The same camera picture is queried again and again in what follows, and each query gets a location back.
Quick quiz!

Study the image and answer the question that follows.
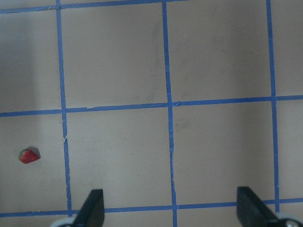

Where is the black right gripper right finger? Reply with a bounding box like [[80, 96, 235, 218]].
[[236, 186, 303, 227]]

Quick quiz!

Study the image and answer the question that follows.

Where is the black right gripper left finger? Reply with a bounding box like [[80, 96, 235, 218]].
[[51, 189, 105, 227]]

